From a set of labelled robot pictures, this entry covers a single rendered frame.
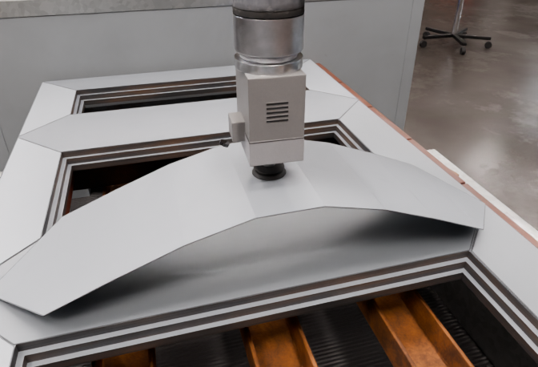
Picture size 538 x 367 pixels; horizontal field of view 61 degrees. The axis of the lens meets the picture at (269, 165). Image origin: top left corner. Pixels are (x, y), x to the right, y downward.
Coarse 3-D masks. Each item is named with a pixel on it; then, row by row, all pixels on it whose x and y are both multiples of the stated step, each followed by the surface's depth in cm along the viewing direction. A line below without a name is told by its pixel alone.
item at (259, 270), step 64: (320, 128) 98; (64, 192) 78; (192, 256) 60; (256, 256) 60; (320, 256) 60; (384, 256) 60; (448, 256) 61; (0, 320) 51; (64, 320) 51; (128, 320) 51; (192, 320) 53; (256, 320) 55; (512, 320) 54
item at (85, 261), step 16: (112, 192) 62; (80, 208) 62; (96, 208) 61; (112, 208) 59; (64, 224) 61; (80, 224) 59; (96, 224) 58; (112, 224) 56; (64, 240) 58; (80, 240) 56; (96, 240) 55; (112, 240) 54; (64, 256) 55; (80, 256) 53; (96, 256) 52; (112, 256) 51; (64, 272) 52; (80, 272) 51; (96, 272) 50; (112, 272) 49; (64, 288) 50; (80, 288) 49; (96, 288) 48; (48, 304) 49; (64, 304) 48
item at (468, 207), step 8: (416, 168) 74; (424, 176) 72; (432, 176) 73; (440, 184) 71; (448, 184) 73; (448, 192) 69; (456, 192) 71; (456, 200) 67; (464, 200) 68; (464, 208) 65; (472, 208) 66; (480, 208) 68; (472, 216) 63; (480, 216) 65; (480, 224) 61
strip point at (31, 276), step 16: (48, 240) 59; (32, 256) 57; (48, 256) 56; (16, 272) 56; (32, 272) 55; (48, 272) 53; (0, 288) 54; (16, 288) 53; (32, 288) 52; (48, 288) 51; (16, 304) 51; (32, 304) 50
